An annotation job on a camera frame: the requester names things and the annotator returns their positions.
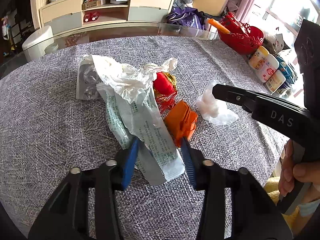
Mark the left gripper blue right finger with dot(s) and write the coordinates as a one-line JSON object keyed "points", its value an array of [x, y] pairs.
{"points": [[193, 161]]}

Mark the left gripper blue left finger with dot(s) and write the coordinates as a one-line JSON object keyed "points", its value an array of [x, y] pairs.
{"points": [[124, 169]]}

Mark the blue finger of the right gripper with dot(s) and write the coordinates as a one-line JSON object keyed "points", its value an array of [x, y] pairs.
{"points": [[241, 97]]}

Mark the pink white plastic wad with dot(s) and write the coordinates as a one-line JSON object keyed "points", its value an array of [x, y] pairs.
{"points": [[213, 110]]}

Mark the orange paper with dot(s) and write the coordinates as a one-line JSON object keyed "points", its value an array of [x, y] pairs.
{"points": [[181, 122]]}

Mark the person's right hand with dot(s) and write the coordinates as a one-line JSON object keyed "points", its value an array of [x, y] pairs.
{"points": [[303, 172]]}

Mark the yellow cap cream bottle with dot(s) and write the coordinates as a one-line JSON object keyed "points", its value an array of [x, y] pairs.
{"points": [[258, 57]]}

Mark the white lotion bottle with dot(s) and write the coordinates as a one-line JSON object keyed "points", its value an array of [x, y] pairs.
{"points": [[266, 68]]}

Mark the red cutout basket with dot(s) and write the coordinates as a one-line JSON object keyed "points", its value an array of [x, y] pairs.
{"points": [[243, 38]]}

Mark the orange foam stick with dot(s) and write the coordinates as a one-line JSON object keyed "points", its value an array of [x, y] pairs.
{"points": [[218, 26]]}

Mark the grey woven table mat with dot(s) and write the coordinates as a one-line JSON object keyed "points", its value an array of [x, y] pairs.
{"points": [[45, 131]]}

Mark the yellow fluffy blanket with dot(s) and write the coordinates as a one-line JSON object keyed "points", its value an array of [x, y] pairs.
{"points": [[271, 188]]}

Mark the purple bag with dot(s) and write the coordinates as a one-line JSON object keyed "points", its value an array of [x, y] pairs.
{"points": [[189, 17]]}

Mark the white round stool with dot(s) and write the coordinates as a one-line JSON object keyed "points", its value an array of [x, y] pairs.
{"points": [[34, 46]]}

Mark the beige tv cabinet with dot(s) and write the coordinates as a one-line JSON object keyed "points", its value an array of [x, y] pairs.
{"points": [[66, 15]]}

